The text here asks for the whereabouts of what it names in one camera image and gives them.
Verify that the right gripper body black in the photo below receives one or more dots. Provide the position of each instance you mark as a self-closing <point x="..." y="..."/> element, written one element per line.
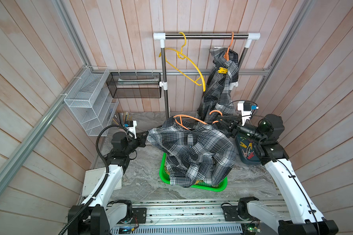
<point x="234" y="133"/>

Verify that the black mesh wall basket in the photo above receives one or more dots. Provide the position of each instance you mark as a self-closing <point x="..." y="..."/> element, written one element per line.
<point x="134" y="85"/>

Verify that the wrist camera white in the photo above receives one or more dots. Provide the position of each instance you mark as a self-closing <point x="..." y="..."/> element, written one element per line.
<point x="130" y="125"/>
<point x="247" y="108"/>

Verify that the metal clothes rack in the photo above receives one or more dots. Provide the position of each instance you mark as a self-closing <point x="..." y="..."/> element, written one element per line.
<point x="162" y="37"/>

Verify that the dark teal tray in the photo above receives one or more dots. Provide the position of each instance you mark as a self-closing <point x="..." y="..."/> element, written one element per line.
<point x="246" y="150"/>

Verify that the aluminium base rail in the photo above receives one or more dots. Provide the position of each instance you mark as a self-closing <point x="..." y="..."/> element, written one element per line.
<point x="184" y="212"/>

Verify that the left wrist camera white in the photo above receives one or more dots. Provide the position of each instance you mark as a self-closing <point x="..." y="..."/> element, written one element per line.
<point x="130" y="125"/>

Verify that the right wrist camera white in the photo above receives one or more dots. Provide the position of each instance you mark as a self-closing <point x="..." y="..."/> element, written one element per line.
<point x="247" y="108"/>

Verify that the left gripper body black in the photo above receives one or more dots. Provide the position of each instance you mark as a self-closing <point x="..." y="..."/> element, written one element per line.
<point x="133" y="144"/>

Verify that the white wire mesh shelf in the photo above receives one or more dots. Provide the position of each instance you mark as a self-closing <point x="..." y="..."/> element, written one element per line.
<point x="90" y="100"/>

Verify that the grey plaid shirt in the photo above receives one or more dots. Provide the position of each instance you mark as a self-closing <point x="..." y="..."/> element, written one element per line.
<point x="218" y="91"/>
<point x="201" y="153"/>

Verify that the orange hanger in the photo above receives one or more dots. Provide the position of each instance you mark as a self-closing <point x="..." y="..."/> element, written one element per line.
<point x="179" y="119"/>
<point x="226" y="55"/>

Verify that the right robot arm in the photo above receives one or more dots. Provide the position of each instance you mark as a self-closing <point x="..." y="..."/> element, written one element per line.
<point x="282" y="176"/>

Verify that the pink pencil cup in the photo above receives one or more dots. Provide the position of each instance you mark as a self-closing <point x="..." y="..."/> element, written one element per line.
<point x="120" y="118"/>

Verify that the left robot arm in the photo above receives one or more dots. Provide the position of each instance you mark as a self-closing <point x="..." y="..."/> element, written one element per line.
<point x="96" y="215"/>

